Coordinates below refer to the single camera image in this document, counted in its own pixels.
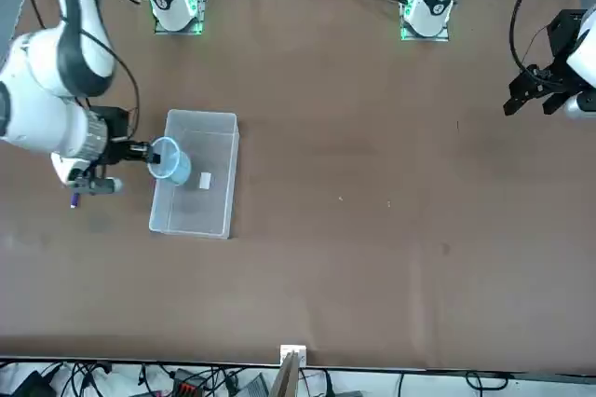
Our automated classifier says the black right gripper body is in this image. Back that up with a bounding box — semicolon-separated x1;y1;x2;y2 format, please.
105;134;141;166

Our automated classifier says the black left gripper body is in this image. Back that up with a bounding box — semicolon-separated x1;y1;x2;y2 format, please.
530;60;578;90

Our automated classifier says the blue pencil holder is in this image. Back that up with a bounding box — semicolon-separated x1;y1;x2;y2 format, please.
147;135;192;186

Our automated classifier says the clear plastic box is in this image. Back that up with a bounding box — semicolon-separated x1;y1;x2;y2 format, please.
148;109;241;240

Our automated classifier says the black right wrist block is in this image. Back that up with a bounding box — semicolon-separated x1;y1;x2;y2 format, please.
95;106;130;138

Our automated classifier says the black wrist block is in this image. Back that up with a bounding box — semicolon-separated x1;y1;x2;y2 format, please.
547;8;587;59
95;106;130;138

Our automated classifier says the black left wrist block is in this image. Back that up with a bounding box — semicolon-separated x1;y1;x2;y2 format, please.
547;8;587;59

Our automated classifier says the black power adapter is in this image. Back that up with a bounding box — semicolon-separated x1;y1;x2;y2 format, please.
9;368;53;397

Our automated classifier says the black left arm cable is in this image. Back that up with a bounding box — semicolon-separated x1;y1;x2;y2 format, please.
508;0;555;75

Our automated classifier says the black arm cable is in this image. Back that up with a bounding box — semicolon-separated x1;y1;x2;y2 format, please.
46;0;142;146
508;0;555;75

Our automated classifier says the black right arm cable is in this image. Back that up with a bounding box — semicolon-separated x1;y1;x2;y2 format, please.
46;0;142;146

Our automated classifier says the white post foot bracket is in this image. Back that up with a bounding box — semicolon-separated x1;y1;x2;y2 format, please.
278;344;308;366

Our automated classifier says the aluminium camera post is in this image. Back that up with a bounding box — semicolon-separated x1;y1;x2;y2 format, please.
271;352;302;397

